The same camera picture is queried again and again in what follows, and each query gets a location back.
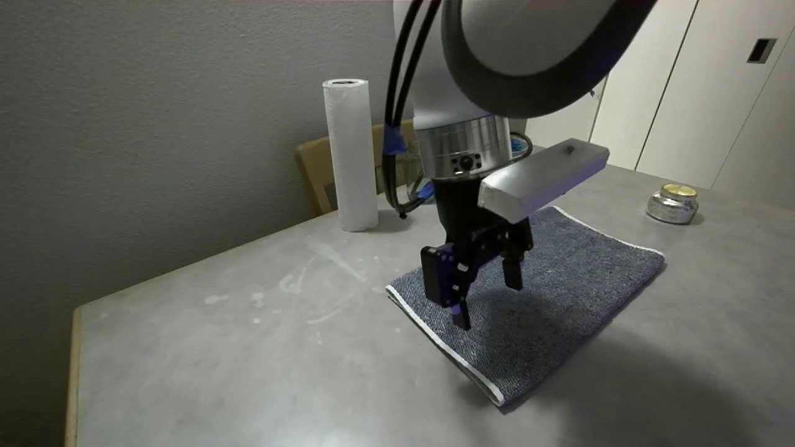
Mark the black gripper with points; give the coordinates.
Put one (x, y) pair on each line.
(467, 239)

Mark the grey towel with white edge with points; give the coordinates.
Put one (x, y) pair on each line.
(580, 274)

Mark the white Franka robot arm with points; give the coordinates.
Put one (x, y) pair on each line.
(511, 50)

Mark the white paper towel roll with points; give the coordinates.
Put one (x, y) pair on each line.
(351, 158)

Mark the silver jar with gold lid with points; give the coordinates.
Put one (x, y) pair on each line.
(670, 205)

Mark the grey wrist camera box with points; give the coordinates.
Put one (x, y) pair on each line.
(542, 177)

